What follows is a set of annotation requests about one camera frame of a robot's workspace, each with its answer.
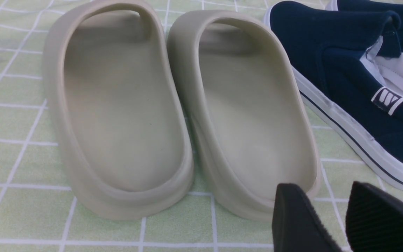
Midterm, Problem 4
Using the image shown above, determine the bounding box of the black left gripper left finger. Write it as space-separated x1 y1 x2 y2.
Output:
272 183 342 252

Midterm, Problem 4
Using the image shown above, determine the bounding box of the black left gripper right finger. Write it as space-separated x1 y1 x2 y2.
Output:
345 181 403 252

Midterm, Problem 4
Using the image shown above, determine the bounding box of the navy slip-on canvas shoe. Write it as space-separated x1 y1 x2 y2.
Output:
264 0 403 190

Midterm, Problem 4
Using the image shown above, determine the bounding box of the beige foam slide right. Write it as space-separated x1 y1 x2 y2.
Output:
167 10 321 222

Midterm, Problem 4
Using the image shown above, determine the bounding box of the beige foam slide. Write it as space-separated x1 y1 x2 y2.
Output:
167 10 321 222
42 0 193 220

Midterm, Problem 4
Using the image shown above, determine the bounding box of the beige foam slide left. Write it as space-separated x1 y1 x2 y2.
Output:
42 0 193 220

